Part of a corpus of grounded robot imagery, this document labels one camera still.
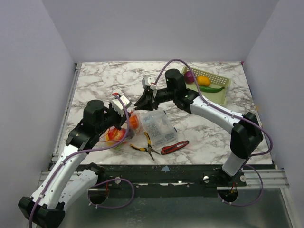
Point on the yellow toy bell pepper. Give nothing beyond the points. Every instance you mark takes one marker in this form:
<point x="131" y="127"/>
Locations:
<point x="111" y="142"/>

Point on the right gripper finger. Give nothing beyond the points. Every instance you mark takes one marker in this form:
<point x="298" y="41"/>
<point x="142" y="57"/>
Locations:
<point x="146" y="106"/>
<point x="146" y="98"/>

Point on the yellow handled pliers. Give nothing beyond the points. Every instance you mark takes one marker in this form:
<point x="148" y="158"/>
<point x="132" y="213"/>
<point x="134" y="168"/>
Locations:
<point x="149" y="149"/>

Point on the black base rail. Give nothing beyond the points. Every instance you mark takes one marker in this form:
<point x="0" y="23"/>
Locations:
<point x="160" y="181"/>

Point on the clear plastic parts box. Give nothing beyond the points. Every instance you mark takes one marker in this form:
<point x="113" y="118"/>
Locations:
<point x="159" y="128"/>

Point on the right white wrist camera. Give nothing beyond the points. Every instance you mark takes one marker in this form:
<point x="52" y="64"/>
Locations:
<point x="148" y="83"/>

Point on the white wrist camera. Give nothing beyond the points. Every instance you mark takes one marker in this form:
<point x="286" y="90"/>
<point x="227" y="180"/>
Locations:
<point x="148" y="83"/>
<point x="120" y="103"/>

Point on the red black utility knife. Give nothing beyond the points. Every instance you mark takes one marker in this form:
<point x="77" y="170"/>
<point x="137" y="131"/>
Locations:
<point x="172" y="148"/>

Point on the orange toy lemon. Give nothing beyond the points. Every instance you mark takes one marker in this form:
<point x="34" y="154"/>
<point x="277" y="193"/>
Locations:
<point x="203" y="81"/>

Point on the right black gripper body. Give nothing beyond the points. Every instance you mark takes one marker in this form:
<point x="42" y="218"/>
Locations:
<point x="152" y="99"/>

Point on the clear zip top bag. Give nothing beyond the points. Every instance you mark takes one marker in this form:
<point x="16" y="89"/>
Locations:
<point x="103" y="138"/>

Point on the dark purple toy plum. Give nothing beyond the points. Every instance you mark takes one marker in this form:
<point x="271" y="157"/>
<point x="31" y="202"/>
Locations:
<point x="130" y="135"/>

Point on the orange toy pumpkin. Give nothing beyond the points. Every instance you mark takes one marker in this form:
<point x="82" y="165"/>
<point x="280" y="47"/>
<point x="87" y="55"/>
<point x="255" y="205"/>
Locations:
<point x="134" y="122"/>

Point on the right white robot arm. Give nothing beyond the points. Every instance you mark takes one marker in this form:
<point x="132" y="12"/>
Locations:
<point x="244" y="130"/>

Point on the red toy apple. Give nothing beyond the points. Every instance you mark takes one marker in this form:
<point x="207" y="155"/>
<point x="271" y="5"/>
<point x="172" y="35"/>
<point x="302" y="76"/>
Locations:
<point x="115" y="134"/>

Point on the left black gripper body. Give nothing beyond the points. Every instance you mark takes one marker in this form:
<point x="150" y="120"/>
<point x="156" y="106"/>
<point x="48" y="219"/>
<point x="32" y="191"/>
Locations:
<point x="112" y="118"/>

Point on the green toy chili pepper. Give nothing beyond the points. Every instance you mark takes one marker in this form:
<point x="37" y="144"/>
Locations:
<point x="210" y="89"/>

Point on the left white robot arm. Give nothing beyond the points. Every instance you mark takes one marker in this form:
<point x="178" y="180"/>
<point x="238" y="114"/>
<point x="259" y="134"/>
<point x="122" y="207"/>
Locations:
<point x="47" y="206"/>

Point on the beige perforated plastic basket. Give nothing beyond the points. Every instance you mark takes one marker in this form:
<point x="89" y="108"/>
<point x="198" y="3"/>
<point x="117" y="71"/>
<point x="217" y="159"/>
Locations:
<point x="216" y="82"/>

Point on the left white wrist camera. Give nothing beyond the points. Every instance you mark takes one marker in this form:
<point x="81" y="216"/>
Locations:
<point x="120" y="103"/>

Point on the purple toy onion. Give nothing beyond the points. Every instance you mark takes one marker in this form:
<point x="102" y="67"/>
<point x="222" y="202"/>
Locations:
<point x="189" y="77"/>

